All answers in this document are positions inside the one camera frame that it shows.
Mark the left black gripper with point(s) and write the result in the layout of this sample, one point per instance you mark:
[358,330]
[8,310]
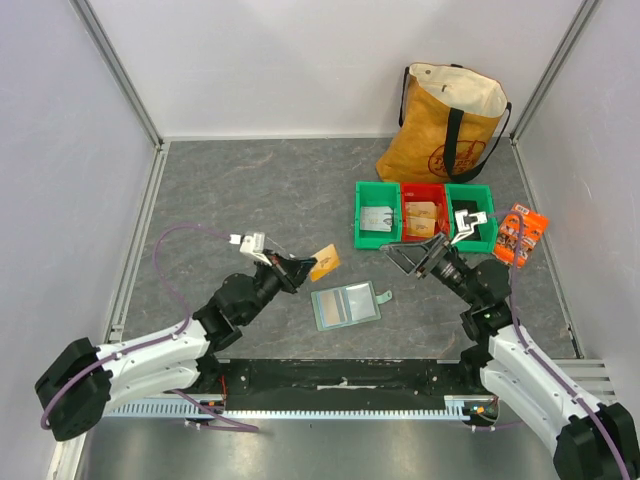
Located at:
[290,272]

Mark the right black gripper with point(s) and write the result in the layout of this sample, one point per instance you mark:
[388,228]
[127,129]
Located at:
[433,256]

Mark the orange credit card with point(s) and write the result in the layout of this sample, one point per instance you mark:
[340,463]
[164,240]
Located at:
[327,260]
[332,309]

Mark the light green card holder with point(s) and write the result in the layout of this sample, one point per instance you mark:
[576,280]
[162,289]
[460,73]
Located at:
[361,303]

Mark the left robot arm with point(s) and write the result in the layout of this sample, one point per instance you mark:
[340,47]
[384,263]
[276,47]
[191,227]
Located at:
[87,381]

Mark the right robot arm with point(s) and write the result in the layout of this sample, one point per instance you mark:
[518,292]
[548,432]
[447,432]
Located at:
[586,438]

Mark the brown cards in bin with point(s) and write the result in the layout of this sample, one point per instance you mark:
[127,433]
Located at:
[421,219]

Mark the silver cards in bin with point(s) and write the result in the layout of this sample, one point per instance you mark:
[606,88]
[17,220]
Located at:
[376,218]

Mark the black cards in bin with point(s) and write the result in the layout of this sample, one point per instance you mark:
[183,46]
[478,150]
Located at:
[471,207]

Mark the red bin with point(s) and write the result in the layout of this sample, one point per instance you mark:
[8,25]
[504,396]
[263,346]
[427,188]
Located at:
[419,192]

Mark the left green bin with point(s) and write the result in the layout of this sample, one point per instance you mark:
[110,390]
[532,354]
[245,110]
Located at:
[377,194]

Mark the green bin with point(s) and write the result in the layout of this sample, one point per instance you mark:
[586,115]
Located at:
[484,237]
[377,194]

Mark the right green bin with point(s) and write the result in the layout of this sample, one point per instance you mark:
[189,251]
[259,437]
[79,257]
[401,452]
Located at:
[484,237]

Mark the orange packet box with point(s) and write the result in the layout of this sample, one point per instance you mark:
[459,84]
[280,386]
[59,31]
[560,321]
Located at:
[535,225]

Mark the yellow tote bag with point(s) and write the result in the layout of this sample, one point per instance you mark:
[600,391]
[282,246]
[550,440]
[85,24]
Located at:
[447,117]

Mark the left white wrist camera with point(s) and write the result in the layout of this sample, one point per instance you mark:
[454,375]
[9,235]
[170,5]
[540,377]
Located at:
[251,245]

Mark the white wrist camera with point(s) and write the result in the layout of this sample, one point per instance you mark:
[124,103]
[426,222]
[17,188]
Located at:
[466,224]
[251,245]

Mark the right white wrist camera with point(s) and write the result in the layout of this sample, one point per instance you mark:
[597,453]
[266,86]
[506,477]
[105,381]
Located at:
[466,224]

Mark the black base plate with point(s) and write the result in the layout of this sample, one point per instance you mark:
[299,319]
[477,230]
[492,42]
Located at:
[254,376]

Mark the grey cable duct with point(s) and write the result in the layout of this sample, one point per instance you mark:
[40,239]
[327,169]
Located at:
[176,408]

